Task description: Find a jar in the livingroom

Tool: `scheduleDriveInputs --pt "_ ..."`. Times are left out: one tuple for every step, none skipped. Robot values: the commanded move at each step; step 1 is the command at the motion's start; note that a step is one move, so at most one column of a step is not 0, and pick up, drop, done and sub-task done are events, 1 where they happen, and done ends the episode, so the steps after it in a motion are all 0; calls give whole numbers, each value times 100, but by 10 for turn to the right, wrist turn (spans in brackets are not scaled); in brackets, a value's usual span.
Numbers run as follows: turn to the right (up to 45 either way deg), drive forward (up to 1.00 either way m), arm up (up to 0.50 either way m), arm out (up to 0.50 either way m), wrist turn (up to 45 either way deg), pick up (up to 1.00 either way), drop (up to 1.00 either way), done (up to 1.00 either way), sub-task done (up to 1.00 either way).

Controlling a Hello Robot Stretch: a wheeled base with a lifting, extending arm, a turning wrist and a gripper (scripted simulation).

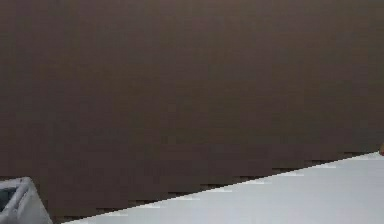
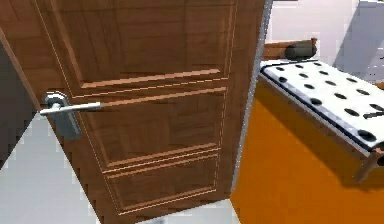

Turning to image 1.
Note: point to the brown wooden furniture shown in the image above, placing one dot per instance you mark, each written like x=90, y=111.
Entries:
x=382, y=149

